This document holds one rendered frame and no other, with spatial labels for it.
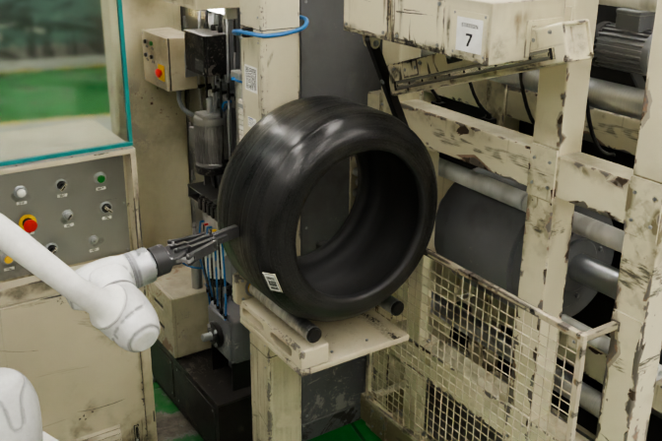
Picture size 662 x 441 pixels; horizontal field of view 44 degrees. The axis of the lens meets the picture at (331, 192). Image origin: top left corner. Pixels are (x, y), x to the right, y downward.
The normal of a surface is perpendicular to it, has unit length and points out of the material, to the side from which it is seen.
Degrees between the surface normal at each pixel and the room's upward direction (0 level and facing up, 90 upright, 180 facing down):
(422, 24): 90
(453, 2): 90
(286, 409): 90
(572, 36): 72
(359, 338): 0
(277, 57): 90
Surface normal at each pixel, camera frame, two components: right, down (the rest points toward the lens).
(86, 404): 0.54, 0.26
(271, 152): -0.58, -0.54
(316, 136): 0.11, -0.37
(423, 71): -0.84, 0.18
